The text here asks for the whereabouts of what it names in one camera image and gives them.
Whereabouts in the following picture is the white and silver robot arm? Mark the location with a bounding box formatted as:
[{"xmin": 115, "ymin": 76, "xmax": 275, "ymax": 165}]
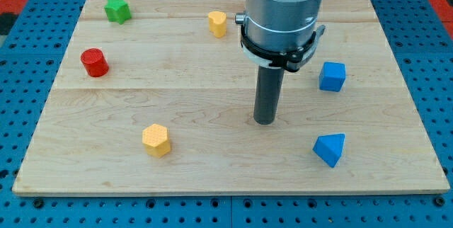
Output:
[{"xmin": 243, "ymin": 0, "xmax": 321, "ymax": 52}]

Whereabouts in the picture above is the light wooden board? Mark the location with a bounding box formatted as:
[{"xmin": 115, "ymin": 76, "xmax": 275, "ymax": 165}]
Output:
[{"xmin": 13, "ymin": 0, "xmax": 450, "ymax": 197}]

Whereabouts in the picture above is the grey cylindrical pointer rod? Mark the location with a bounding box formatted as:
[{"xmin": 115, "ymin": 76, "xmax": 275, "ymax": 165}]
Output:
[{"xmin": 253, "ymin": 67, "xmax": 285, "ymax": 125}]

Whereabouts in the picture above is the yellow hexagon block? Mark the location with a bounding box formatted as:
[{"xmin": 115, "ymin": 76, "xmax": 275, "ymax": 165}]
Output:
[{"xmin": 142, "ymin": 124, "xmax": 171, "ymax": 158}]

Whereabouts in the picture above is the yellow heart block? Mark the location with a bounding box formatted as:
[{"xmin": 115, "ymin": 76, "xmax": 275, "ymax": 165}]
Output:
[{"xmin": 208, "ymin": 11, "xmax": 227, "ymax": 38}]

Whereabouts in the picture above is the blue cube block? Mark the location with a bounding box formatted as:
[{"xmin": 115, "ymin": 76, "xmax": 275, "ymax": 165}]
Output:
[{"xmin": 319, "ymin": 62, "xmax": 346, "ymax": 92}]

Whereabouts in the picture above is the blue triangular prism block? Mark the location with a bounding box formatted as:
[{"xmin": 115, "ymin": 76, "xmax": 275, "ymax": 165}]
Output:
[{"xmin": 313, "ymin": 133, "xmax": 345, "ymax": 168}]

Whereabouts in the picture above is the red cylinder block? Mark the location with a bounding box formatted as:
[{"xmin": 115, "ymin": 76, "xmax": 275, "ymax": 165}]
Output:
[{"xmin": 81, "ymin": 48, "xmax": 109, "ymax": 77}]

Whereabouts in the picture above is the green star block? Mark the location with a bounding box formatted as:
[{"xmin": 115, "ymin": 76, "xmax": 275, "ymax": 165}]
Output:
[{"xmin": 104, "ymin": 0, "xmax": 132, "ymax": 25}]

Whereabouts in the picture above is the black clamp ring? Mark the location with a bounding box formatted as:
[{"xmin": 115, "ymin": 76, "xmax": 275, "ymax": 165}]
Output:
[{"xmin": 240, "ymin": 24, "xmax": 326, "ymax": 74}]

